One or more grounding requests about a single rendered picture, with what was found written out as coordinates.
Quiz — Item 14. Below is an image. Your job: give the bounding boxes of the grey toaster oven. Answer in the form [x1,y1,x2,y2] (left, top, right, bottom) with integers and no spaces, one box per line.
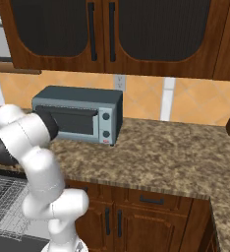
[31,85,124,147]

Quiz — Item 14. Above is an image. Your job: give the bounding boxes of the wooden glass-front cupboard door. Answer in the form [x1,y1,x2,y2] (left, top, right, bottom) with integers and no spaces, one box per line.
[102,0,230,80]
[0,0,105,74]

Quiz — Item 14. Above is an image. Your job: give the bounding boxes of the open dishwasher door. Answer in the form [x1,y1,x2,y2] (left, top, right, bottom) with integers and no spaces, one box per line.
[0,225,51,252]

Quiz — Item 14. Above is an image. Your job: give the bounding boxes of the wooden narrow cupboard panel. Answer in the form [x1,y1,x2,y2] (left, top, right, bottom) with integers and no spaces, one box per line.
[212,0,230,82]

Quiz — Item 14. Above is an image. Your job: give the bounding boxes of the wooden drawer front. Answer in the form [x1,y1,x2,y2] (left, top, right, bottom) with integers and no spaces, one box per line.
[65,179,115,204]
[125,186,194,216]

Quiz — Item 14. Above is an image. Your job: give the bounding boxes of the wooden base cupboard door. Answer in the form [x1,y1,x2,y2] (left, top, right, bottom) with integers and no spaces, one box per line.
[75,199,115,252]
[113,204,190,252]

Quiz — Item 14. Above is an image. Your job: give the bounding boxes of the black base cupboard handle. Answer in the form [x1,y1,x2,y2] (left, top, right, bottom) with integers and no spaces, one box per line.
[116,209,124,238]
[104,207,111,236]

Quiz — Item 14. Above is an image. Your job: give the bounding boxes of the black drawer handle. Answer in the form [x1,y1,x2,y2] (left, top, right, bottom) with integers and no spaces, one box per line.
[139,194,165,206]

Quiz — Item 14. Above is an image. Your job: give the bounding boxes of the white wall socket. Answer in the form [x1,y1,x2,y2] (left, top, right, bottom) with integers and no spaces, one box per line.
[114,74,127,93]

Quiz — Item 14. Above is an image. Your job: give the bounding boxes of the wire dishwasher rack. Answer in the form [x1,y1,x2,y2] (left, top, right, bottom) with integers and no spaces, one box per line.
[0,172,34,240]

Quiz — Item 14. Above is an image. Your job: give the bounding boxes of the black cupboard door handle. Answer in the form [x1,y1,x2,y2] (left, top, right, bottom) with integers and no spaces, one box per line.
[108,2,117,63]
[87,2,98,62]

